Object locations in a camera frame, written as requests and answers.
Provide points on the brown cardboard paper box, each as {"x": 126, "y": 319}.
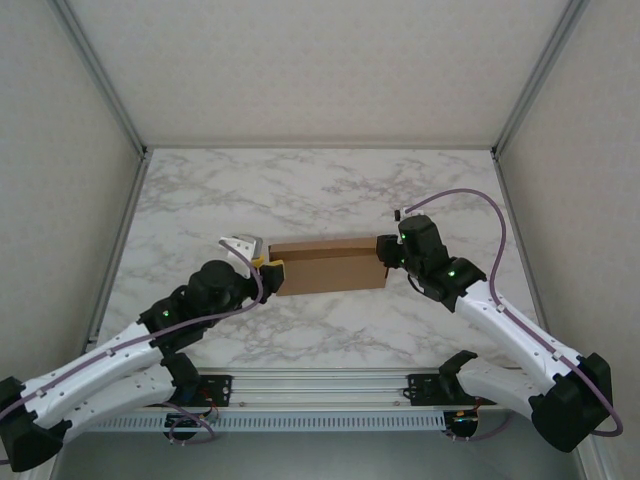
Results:
{"x": 330, "y": 275}

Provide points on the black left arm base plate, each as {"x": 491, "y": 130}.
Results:
{"x": 220, "y": 390}

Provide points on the small controller circuit board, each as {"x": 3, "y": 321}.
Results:
{"x": 465, "y": 420}
{"x": 187, "y": 422}

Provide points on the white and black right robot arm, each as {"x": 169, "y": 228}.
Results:
{"x": 510, "y": 330}

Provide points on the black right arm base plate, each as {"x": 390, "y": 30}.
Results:
{"x": 422, "y": 390}

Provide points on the aluminium frame post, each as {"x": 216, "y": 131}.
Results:
{"x": 100, "y": 75}
{"x": 542, "y": 75}

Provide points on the aluminium mounting rail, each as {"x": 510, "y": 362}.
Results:
{"x": 320, "y": 387}

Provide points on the aluminium table side rail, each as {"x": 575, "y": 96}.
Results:
{"x": 117, "y": 240}
{"x": 520, "y": 225}

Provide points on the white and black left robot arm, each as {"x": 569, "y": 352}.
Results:
{"x": 100, "y": 360}

